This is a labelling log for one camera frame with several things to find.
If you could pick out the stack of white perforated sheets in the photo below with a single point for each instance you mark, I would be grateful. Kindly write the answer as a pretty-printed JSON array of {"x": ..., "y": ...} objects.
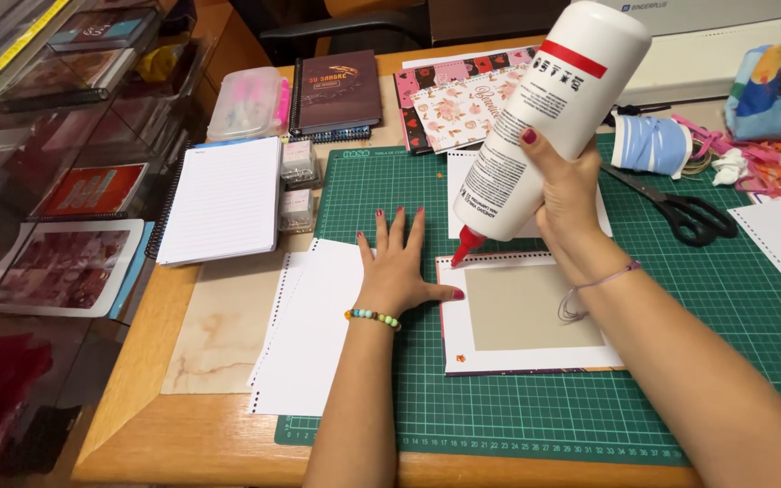
[{"x": 309, "y": 332}]

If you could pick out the pink patterned notebook cover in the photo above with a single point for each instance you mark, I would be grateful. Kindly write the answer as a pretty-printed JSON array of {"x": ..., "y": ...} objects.
[{"x": 431, "y": 78}]

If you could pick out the blue spiral notebook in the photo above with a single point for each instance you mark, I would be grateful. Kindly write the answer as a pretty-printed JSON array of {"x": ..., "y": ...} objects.
[{"x": 336, "y": 133}]

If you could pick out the colourful fabric bag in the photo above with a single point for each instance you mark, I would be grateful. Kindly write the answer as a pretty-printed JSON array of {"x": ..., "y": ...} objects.
[{"x": 780, "y": 91}]

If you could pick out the white glue bottle red nozzle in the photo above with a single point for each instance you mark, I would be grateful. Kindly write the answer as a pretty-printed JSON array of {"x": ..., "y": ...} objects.
[{"x": 553, "y": 115}]

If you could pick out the pile of coloured elastic bands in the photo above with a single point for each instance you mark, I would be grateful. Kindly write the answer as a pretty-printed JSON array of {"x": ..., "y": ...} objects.
[{"x": 760, "y": 162}]

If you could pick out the green cutting mat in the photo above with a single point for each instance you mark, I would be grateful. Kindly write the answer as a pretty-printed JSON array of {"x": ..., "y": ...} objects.
[{"x": 668, "y": 400}]

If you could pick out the brown spiral notebook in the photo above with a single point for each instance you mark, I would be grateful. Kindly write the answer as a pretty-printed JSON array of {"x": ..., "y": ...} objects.
[{"x": 336, "y": 91}]

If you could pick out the blue striped ribbon roll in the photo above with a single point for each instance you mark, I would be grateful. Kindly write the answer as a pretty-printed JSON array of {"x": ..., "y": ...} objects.
[{"x": 651, "y": 146}]

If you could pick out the marble pattern sheet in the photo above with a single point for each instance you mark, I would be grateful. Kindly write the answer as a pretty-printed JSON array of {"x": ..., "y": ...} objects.
[{"x": 221, "y": 325}]

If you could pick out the white notebook cover grey board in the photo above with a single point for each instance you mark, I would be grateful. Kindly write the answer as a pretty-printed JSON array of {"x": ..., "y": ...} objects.
[{"x": 526, "y": 312}]

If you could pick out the person's left hand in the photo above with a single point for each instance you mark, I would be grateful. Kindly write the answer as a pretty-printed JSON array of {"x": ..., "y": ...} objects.
[{"x": 401, "y": 271}]

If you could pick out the white binding machine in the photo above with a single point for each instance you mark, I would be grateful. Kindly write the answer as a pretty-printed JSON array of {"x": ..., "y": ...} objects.
[{"x": 709, "y": 54}]

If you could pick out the black office chair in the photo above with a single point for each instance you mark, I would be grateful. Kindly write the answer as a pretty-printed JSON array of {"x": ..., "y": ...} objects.
[{"x": 336, "y": 24}]

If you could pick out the clear plastic container pink items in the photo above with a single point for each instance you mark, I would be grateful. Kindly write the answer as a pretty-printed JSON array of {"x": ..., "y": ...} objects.
[{"x": 245, "y": 101}]

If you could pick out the lined spiral notebook block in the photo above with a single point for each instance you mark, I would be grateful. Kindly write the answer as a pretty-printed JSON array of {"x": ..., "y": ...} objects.
[{"x": 221, "y": 200}]

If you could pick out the glass display case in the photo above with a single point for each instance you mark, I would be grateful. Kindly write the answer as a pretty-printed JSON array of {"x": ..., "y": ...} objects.
[{"x": 51, "y": 203}]

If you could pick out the plain white paper sheet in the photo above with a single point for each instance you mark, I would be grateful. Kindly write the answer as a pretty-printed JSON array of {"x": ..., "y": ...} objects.
[{"x": 459, "y": 179}]

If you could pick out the black scissors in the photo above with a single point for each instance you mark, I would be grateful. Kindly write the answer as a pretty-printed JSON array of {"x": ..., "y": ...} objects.
[{"x": 685, "y": 207}]

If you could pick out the white floral notebook cover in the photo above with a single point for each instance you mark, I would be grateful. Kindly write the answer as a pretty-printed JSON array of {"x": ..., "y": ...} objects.
[{"x": 462, "y": 112}]

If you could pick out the person's right hand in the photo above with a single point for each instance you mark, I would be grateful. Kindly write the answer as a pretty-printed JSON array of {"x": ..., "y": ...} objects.
[{"x": 577, "y": 210}]

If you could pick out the small clear plastic box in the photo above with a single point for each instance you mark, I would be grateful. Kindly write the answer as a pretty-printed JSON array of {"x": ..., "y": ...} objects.
[
  {"x": 299, "y": 162},
  {"x": 297, "y": 210}
]

